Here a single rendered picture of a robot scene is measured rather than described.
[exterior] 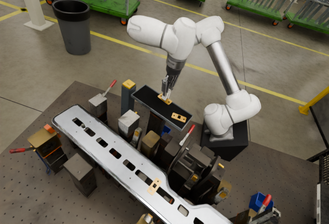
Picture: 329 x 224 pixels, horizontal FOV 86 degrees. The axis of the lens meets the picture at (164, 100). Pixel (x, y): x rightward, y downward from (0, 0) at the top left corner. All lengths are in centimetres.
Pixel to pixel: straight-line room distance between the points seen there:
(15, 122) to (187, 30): 228
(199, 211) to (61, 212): 76
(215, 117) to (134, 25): 81
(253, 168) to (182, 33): 127
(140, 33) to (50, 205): 107
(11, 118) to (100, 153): 177
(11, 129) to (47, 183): 132
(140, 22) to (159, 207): 83
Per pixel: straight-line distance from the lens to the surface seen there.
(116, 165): 102
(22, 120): 262
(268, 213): 97
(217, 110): 127
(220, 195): 101
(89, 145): 108
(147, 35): 76
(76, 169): 100
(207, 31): 128
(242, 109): 131
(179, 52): 76
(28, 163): 147
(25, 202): 138
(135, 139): 105
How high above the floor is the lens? 195
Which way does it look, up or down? 47 degrees down
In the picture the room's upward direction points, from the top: 17 degrees clockwise
